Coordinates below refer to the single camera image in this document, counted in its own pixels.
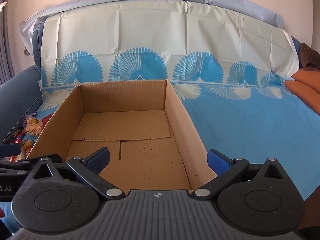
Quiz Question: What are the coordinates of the brown cloth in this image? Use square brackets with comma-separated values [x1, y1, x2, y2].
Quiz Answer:
[299, 42, 320, 71]

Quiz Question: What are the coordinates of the grey curtain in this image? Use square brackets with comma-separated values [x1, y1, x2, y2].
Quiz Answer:
[0, 0, 13, 87]

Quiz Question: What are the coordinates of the yellow snack packet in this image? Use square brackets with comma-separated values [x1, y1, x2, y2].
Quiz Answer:
[20, 139, 36, 157]

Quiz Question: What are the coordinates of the blue fan-print blanket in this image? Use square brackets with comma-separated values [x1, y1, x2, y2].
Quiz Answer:
[0, 0, 320, 230]

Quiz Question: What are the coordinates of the blue fabric sofa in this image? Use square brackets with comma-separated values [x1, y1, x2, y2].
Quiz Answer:
[0, 22, 45, 144]

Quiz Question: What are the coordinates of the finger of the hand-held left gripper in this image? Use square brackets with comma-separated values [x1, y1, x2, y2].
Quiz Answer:
[0, 143, 21, 157]
[0, 159, 34, 177]

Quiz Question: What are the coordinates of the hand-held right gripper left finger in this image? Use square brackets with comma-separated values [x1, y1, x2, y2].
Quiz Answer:
[30, 147, 126, 202]

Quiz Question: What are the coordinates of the clear bag of beige snacks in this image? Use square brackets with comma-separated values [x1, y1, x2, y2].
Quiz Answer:
[22, 115, 45, 136]

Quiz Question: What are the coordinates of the cardboard box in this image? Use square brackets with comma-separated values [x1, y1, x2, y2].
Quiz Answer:
[26, 79, 218, 191]

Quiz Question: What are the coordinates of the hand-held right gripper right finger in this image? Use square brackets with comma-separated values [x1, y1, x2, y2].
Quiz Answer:
[192, 149, 288, 202]

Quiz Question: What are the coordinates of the orange cushion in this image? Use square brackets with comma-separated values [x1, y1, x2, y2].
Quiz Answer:
[284, 69, 320, 117]

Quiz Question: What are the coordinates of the red snack packet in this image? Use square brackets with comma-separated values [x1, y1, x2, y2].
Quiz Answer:
[41, 114, 55, 128]

